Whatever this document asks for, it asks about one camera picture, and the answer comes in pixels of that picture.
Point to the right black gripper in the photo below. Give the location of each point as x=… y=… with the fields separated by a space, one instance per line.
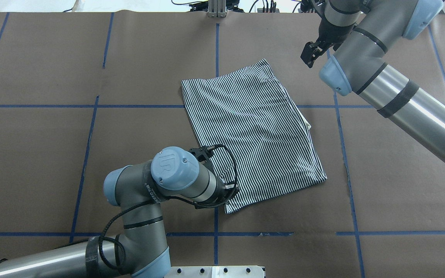
x=331 y=33

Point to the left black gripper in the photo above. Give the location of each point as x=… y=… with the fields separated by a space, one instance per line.
x=220 y=192

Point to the striped navy white polo shirt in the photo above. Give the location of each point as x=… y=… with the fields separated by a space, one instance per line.
x=251 y=113

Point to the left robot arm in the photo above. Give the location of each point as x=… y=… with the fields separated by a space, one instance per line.
x=134 y=241

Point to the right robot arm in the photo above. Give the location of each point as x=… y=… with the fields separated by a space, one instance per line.
x=360 y=35

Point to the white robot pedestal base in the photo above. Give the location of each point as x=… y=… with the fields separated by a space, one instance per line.
x=232 y=271

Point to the aluminium frame post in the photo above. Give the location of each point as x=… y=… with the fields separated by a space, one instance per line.
x=217 y=8

